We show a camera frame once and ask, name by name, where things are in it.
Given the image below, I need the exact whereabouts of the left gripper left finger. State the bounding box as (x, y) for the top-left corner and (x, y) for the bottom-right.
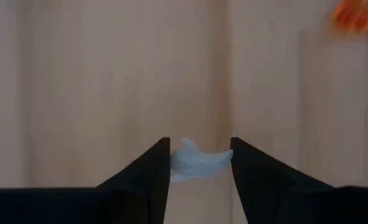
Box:
(96, 137), (171, 224)

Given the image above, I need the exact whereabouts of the orange translucent plastic pumpkin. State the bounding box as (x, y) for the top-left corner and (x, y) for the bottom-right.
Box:
(331, 0), (368, 37)

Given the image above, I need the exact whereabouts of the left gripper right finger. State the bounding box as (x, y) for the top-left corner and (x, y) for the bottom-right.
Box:
(230, 138), (336, 224)

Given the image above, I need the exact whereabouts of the small white plastic ghost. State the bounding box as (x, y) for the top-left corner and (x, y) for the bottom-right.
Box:
(170, 137), (234, 183)

